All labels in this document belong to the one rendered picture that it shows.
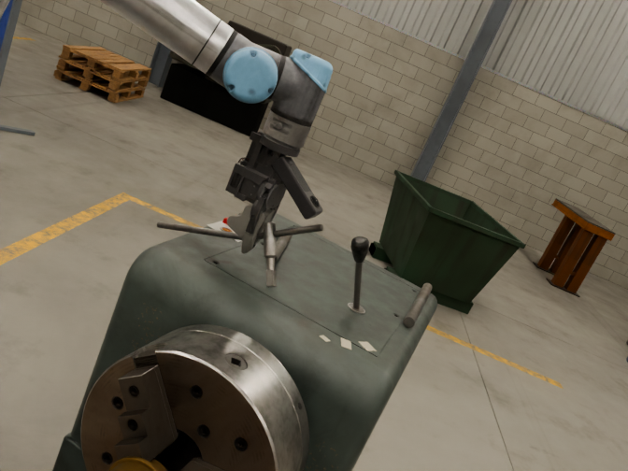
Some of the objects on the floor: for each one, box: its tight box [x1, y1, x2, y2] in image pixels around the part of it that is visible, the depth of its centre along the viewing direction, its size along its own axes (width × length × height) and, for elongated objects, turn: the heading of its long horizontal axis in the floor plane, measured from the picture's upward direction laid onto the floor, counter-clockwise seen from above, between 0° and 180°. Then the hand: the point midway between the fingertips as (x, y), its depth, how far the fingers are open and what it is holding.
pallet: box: [53, 45, 151, 103], centre depth 837 cm, size 125×86×44 cm
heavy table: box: [533, 198, 616, 297], centre depth 912 cm, size 161×44×100 cm, turn 123°
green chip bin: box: [369, 170, 526, 314], centre depth 591 cm, size 134×94×85 cm
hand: (249, 248), depth 111 cm, fingers closed
